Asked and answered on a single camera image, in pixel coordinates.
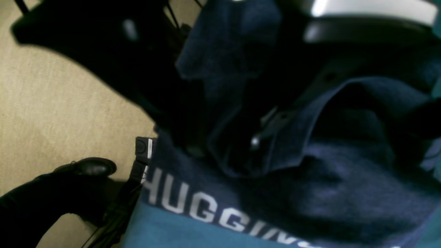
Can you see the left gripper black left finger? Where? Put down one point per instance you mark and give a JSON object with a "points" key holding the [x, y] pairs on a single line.
{"points": [[132, 46]]}

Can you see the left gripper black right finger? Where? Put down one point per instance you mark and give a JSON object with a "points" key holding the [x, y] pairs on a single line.
{"points": [[320, 43]]}

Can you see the blue heathered T-shirt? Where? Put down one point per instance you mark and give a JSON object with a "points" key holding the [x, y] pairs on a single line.
{"points": [[347, 141]]}

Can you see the teal table cloth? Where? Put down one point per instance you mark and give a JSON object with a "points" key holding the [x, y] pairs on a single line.
{"points": [[203, 221]]}

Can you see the black clamp left edge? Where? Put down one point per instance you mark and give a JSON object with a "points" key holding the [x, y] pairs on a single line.
{"points": [[143, 153]]}

